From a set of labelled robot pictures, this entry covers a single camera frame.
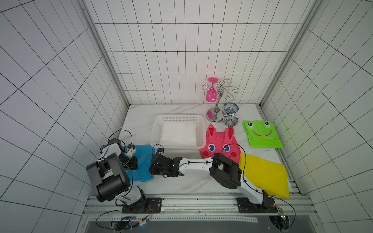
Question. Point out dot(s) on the blue raincoat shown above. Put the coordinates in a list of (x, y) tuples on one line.
[(142, 174)]

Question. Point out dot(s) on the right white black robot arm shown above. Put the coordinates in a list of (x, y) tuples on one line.
[(223, 170)]

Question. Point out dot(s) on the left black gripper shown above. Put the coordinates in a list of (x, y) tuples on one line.
[(133, 163)]

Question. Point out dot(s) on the silver metal glass rack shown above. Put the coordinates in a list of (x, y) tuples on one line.
[(226, 90)]

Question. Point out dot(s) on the blue patterned bowl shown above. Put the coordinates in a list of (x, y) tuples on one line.
[(230, 108), (230, 120)]

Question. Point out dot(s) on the pink bunny face raincoat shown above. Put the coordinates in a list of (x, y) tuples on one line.
[(221, 142)]

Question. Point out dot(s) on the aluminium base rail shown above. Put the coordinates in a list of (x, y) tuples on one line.
[(202, 207)]

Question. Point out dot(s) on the far blue patterned bowl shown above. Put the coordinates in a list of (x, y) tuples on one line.
[(230, 108)]

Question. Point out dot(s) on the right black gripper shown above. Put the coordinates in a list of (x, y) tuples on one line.
[(159, 164)]

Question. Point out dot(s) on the pink plastic wine glass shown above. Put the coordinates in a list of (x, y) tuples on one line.
[(211, 95)]

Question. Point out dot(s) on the near blue patterned bowl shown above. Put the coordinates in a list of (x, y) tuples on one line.
[(230, 120)]

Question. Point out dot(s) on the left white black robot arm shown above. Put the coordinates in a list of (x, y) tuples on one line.
[(117, 175)]

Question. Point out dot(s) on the green frog face raincoat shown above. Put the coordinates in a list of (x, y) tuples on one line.
[(262, 134)]

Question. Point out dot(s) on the yellow folded raincoat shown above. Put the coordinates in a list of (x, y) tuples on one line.
[(266, 175)]

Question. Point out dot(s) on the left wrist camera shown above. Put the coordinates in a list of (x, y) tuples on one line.
[(130, 151)]

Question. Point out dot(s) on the white plastic perforated basket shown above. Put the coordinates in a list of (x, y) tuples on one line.
[(183, 151)]

